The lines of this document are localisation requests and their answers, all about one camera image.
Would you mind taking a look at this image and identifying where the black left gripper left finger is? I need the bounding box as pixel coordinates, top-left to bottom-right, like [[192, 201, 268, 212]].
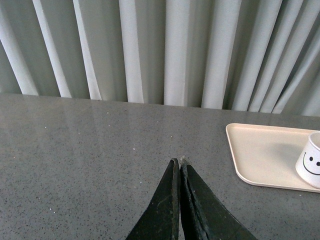
[[126, 158, 181, 240]]

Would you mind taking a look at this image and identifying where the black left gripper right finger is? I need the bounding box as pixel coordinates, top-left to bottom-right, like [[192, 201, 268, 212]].
[[180, 159, 256, 240]]

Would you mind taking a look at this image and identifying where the white smiley face mug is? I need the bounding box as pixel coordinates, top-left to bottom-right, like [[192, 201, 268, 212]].
[[295, 131, 320, 189]]

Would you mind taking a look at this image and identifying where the beige rectangular tray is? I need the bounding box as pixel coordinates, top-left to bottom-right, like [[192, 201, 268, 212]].
[[225, 123, 320, 193]]

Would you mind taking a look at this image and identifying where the white pleated curtain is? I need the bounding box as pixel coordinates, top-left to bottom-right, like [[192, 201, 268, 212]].
[[0, 0, 320, 116]]

